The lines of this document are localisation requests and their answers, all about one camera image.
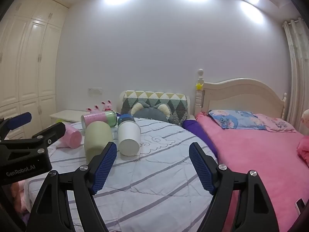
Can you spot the grey bear pillow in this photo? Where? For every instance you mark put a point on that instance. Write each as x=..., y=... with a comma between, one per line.
x=147, y=113

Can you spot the white wall socket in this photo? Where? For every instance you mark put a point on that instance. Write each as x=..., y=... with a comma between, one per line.
x=95, y=90

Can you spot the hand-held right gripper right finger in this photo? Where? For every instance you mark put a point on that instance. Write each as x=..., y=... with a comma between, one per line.
x=201, y=166

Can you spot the blue printed pillow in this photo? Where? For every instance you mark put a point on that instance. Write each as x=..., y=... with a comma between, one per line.
x=231, y=119

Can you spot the pink and green cup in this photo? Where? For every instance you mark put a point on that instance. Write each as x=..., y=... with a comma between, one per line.
x=96, y=119

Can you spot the white cup with blue band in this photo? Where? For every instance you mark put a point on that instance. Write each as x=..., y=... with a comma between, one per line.
x=129, y=135

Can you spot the triangle patterned cushion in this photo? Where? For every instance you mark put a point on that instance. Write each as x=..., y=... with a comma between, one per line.
x=157, y=99

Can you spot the white nightstand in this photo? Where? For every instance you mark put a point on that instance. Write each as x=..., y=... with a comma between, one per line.
x=67, y=114

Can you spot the cream wardrobe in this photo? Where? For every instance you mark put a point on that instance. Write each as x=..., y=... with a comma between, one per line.
x=29, y=65

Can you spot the olive green cup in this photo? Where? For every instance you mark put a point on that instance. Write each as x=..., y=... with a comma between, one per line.
x=96, y=137

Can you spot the cream wooden headboard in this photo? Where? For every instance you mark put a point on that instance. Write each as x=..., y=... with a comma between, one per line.
x=241, y=94

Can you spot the cream plush toy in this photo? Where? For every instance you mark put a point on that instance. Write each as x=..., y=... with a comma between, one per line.
x=306, y=120

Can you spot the white and black small device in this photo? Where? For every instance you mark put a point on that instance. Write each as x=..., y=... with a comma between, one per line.
x=300, y=205

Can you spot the pink fluffy cloth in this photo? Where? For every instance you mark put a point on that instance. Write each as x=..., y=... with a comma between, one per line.
x=18, y=194

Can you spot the white patterned curtain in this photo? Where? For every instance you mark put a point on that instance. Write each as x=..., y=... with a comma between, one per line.
x=297, y=72

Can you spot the yellow star decoration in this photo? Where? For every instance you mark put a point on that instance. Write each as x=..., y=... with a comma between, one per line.
x=199, y=86

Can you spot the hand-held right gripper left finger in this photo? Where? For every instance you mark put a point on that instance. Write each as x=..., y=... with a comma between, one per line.
x=103, y=168

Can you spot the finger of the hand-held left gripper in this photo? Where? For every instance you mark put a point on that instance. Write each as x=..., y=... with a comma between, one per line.
x=53, y=131
x=19, y=120

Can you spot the pink rabbit plush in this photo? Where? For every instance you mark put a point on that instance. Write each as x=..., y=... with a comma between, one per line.
x=107, y=105

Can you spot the pink printed pillow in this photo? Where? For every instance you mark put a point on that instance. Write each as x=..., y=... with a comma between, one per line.
x=277, y=123

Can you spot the white striped quilt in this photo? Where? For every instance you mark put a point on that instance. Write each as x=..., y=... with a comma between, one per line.
x=157, y=164

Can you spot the pink plush cushion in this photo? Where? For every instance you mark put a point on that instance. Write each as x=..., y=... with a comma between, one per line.
x=304, y=151

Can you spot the purple cloth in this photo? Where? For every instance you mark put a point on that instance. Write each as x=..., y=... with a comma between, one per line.
x=193, y=128

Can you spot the pink blanket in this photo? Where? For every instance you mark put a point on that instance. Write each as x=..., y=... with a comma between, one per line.
x=253, y=162

